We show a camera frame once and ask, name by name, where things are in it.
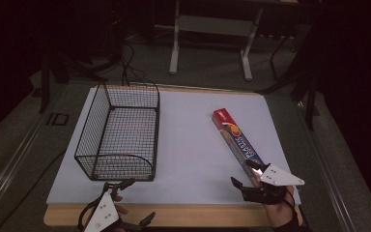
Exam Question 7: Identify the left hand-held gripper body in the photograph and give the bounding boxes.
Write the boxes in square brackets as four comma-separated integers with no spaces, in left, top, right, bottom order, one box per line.
[82,182,142,232]

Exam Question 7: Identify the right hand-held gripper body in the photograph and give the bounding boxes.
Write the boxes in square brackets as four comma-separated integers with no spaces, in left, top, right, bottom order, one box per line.
[241,162,306,206]

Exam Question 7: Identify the long plastic wrap box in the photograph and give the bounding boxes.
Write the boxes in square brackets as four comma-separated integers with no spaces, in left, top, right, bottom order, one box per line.
[211,107,273,189]

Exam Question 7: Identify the black wire basket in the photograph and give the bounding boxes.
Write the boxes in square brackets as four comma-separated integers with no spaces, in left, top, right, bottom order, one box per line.
[73,81,161,183]

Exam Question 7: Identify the person's left hand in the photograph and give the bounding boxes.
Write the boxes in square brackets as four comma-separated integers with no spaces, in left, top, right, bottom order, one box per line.
[113,192,129,232]

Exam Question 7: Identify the person's right hand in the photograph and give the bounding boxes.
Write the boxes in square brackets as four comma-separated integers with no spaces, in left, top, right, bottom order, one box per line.
[252,178,300,230]

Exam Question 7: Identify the white table cover sheet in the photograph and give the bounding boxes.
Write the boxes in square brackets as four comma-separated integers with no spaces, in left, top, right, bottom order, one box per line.
[45,86,302,206]

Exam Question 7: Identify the black floor socket plate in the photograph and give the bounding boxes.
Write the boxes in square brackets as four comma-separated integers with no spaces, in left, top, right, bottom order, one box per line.
[45,112,70,127]

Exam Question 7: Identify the black metal stand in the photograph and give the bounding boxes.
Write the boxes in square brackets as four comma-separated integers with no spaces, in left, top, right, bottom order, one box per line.
[256,30,322,132]
[38,47,75,114]

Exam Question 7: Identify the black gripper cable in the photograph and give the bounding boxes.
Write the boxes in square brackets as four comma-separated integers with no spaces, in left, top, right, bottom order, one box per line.
[76,191,108,232]
[283,188,298,212]

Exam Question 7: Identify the metal floor rail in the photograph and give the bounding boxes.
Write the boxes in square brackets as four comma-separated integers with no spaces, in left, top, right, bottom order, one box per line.
[294,101,358,232]
[0,110,47,223]

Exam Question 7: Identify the thin black floor cable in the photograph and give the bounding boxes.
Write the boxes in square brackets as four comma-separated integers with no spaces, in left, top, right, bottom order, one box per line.
[0,147,68,232]

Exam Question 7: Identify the black floor cables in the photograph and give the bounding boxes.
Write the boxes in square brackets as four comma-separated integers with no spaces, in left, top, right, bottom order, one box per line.
[117,40,162,89]

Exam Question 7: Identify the white metal table frame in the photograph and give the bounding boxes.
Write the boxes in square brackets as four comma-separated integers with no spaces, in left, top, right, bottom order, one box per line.
[168,0,266,82]

